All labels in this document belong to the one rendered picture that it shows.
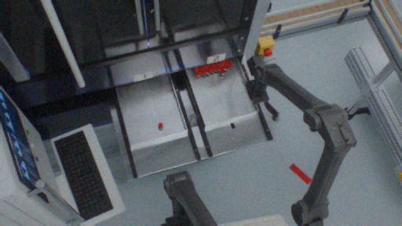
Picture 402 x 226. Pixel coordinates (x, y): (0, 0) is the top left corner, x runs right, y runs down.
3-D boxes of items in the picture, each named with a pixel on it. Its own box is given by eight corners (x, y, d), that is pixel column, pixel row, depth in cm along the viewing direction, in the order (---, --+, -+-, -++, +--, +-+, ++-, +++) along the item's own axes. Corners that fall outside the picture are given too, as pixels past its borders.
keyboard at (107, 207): (53, 142, 201) (52, 140, 199) (83, 130, 204) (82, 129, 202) (82, 222, 187) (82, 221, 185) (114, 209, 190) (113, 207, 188)
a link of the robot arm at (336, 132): (335, 142, 118) (367, 134, 121) (310, 108, 128) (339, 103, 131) (299, 231, 149) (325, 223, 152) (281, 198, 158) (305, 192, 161)
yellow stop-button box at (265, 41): (253, 43, 210) (255, 34, 203) (267, 39, 211) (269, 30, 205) (258, 56, 207) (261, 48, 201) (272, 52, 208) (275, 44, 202)
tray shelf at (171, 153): (104, 86, 208) (104, 85, 206) (243, 52, 219) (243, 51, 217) (128, 181, 189) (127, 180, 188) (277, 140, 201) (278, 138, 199)
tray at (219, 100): (182, 66, 212) (183, 63, 209) (232, 53, 216) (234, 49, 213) (204, 129, 199) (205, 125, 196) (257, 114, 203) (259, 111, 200)
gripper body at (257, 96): (260, 79, 179) (263, 71, 172) (268, 101, 175) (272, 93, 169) (245, 83, 178) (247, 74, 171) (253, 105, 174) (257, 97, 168)
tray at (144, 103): (114, 82, 207) (113, 78, 203) (167, 69, 211) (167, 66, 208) (131, 147, 194) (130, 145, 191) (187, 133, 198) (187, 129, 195)
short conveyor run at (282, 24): (243, 52, 221) (248, 34, 207) (234, 27, 227) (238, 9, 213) (365, 22, 232) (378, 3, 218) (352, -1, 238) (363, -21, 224)
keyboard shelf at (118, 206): (34, 147, 202) (32, 145, 200) (91, 124, 208) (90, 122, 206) (64, 238, 186) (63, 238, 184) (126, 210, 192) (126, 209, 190)
